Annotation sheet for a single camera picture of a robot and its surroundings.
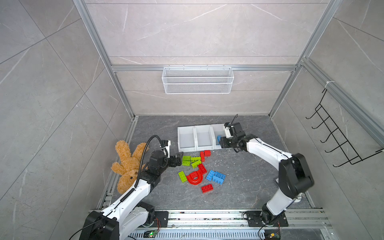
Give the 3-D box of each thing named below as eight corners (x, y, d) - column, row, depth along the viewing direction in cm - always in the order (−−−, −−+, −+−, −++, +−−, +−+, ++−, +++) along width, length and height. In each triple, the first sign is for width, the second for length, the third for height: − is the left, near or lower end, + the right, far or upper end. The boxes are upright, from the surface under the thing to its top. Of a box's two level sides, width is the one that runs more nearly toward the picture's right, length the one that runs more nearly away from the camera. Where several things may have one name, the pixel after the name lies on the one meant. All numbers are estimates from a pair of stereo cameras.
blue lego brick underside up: (211, 180, 88) (212, 178, 86) (214, 172, 91) (215, 170, 89) (222, 185, 86) (223, 183, 84) (225, 177, 89) (226, 175, 87)
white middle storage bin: (194, 152, 100) (194, 146, 94) (194, 131, 112) (194, 124, 106) (213, 152, 100) (215, 146, 94) (211, 131, 112) (212, 124, 106)
